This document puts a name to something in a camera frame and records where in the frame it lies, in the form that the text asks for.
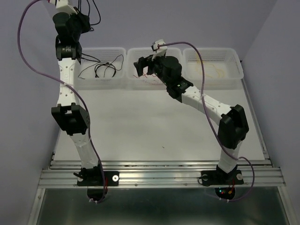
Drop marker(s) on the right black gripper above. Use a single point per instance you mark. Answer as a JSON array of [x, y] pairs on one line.
[[143, 62]]

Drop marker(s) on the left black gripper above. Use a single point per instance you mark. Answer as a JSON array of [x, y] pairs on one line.
[[84, 20]]

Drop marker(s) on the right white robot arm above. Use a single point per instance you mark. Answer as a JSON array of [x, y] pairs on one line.
[[231, 120]]

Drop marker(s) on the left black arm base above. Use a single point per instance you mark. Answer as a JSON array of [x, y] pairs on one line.
[[97, 177]]

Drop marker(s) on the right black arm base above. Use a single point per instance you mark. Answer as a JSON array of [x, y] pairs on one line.
[[225, 182]]

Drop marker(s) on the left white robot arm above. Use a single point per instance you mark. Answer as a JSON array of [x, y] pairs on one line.
[[71, 113]]

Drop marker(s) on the middle white perforated basket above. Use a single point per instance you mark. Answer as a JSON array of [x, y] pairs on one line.
[[134, 54]]

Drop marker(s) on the white perforated basket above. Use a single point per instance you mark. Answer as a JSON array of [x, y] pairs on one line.
[[102, 66], [220, 65], [134, 54]]

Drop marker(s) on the left white perforated basket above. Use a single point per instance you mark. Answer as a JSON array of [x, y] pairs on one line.
[[102, 66]]

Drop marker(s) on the right white perforated basket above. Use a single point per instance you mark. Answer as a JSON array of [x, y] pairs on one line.
[[220, 65]]

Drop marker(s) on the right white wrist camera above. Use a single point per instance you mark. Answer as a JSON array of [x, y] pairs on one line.
[[158, 49]]

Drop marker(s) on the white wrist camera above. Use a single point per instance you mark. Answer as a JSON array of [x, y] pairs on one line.
[[158, 49], [63, 6]]

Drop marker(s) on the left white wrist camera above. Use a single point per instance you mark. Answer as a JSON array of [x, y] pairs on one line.
[[63, 6]]

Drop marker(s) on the aluminium mounting rail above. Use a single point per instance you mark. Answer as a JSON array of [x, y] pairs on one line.
[[160, 174]]

